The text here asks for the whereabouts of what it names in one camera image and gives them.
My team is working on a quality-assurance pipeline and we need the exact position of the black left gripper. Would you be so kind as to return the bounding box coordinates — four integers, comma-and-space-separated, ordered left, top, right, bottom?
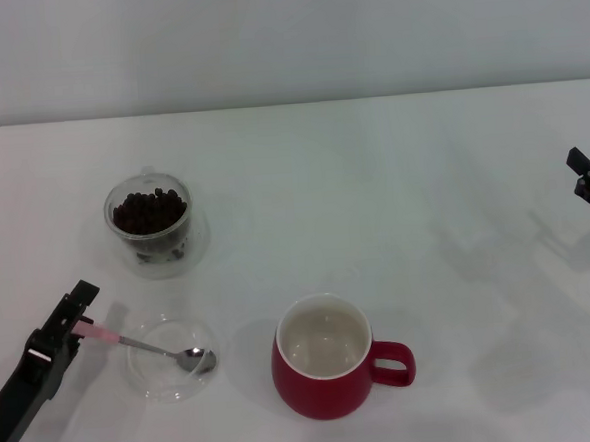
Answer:
0, 278, 110, 442

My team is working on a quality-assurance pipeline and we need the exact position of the pink handled metal spoon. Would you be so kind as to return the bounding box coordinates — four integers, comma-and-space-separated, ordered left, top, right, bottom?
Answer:
75, 313, 219, 383

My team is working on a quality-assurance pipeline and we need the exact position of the red mug white inside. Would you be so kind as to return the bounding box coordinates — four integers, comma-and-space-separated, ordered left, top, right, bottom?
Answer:
267, 287, 420, 424

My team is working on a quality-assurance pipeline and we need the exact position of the heap of coffee beans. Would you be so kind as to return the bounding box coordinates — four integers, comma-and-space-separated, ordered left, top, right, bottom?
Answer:
111, 186, 191, 238

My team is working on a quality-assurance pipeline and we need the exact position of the glass cup with spout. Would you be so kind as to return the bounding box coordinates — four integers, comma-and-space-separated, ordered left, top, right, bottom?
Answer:
100, 161, 214, 284

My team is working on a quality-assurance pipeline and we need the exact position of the clear glass saucer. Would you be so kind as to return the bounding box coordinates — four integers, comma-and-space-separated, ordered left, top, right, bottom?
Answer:
123, 309, 222, 406

